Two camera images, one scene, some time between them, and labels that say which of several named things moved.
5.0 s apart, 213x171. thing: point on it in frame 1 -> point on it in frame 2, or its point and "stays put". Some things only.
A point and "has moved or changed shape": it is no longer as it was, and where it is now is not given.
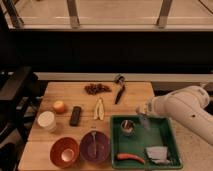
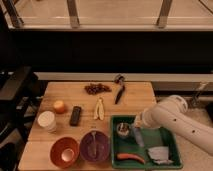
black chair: [20, 97] stays put
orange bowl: [64, 152] stays put
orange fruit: [59, 107] stays put
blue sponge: [145, 122] has moved or changed shape
